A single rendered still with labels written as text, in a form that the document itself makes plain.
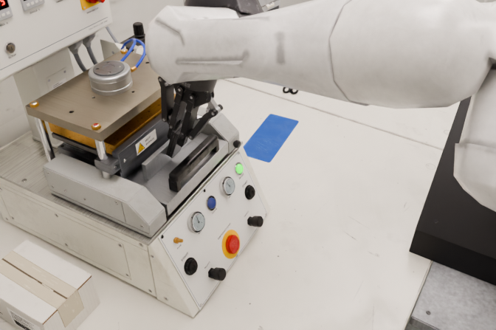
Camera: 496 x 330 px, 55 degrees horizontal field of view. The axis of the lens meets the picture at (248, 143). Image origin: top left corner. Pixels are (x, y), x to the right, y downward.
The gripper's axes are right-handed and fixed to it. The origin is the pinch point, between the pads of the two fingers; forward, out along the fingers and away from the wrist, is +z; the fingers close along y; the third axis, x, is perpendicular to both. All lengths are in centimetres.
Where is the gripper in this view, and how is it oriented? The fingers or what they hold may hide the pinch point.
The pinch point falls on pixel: (176, 141)
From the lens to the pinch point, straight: 94.3
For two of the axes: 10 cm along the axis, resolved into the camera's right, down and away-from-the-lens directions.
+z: -3.0, 6.6, 6.9
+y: 8.3, 5.4, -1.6
